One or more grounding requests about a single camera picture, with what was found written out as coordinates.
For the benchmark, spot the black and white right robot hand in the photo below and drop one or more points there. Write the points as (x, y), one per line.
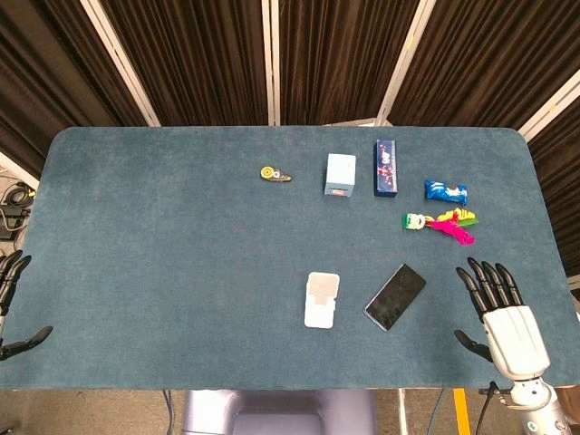
(514, 335)

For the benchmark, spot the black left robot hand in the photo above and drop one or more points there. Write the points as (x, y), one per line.
(10, 276)

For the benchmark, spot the black smartphone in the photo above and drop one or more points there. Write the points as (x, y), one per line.
(395, 296)

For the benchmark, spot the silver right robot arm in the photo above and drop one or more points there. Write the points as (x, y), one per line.
(534, 408)

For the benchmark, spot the white folding phone stand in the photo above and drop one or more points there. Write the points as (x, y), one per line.
(321, 301)

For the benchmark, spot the colourful feather shuttlecock toy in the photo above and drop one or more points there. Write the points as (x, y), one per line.
(446, 224)

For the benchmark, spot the dark pleated curtain panel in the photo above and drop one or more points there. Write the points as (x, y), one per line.
(489, 59)
(562, 190)
(195, 59)
(340, 59)
(50, 77)

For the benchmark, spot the blue snack packet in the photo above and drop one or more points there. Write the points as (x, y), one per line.
(445, 190)

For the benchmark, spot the blue felt table mat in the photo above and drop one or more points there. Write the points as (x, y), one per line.
(181, 272)

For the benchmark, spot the dark blue long box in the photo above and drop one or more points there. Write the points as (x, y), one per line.
(386, 167)

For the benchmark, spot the light blue small box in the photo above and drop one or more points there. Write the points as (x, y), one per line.
(340, 174)

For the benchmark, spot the grey-blue robot torso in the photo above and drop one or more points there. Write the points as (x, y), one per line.
(276, 414)

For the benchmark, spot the yellow and black correction tape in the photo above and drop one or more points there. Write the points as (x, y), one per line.
(274, 174)

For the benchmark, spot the white partition frame post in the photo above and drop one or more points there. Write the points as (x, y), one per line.
(271, 63)
(553, 106)
(122, 68)
(401, 68)

